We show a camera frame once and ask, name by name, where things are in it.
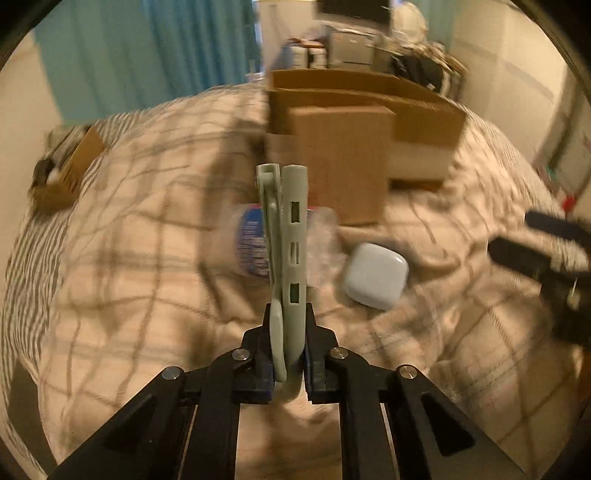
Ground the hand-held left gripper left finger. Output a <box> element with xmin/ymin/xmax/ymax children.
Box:
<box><xmin>46</xmin><ymin>303</ymin><xmax>278</xmax><ymax>480</ymax></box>

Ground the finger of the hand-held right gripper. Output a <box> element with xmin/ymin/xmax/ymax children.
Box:
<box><xmin>525</xmin><ymin>210</ymin><xmax>591</xmax><ymax>245</ymax></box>
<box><xmin>488</xmin><ymin>236</ymin><xmax>561</xmax><ymax>283</ymax></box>

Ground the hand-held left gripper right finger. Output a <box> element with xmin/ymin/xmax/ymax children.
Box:
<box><xmin>302</xmin><ymin>305</ymin><xmax>532</xmax><ymax>480</ymax></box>

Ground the pale green plastic tool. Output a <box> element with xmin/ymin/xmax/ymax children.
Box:
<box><xmin>255</xmin><ymin>162</ymin><xmax>309</xmax><ymax>401</ymax></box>

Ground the large cardboard box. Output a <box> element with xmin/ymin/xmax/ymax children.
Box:
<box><xmin>264</xmin><ymin>68</ymin><xmax>467</xmax><ymax>227</ymax></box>

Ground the white rounded square case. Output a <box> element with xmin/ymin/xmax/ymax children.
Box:
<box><xmin>342</xmin><ymin>243</ymin><xmax>409</xmax><ymax>311</ymax></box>

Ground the checked beige blanket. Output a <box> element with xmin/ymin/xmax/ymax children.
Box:
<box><xmin>18</xmin><ymin>83</ymin><xmax>587</xmax><ymax>480</ymax></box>

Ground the clear plastic bottle blue label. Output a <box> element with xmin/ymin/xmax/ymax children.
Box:
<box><xmin>225</xmin><ymin>202</ymin><xmax>346</xmax><ymax>283</ymax></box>

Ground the grey striped cloth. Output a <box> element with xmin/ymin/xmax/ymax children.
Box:
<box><xmin>0</xmin><ymin>111</ymin><xmax>153</xmax><ymax>467</ymax></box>

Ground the grey printer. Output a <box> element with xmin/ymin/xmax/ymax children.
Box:
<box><xmin>327</xmin><ymin>25</ymin><xmax>377</xmax><ymax>66</ymax></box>

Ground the small open cardboard box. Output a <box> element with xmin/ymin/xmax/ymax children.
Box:
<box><xmin>28</xmin><ymin>124</ymin><xmax>110</xmax><ymax>214</ymax></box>

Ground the black monitor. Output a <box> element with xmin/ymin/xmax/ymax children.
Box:
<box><xmin>320</xmin><ymin>0</ymin><xmax>392</xmax><ymax>25</ymax></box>

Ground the teal curtain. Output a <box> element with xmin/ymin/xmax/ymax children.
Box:
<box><xmin>32</xmin><ymin>0</ymin><xmax>259</xmax><ymax>125</ymax></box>

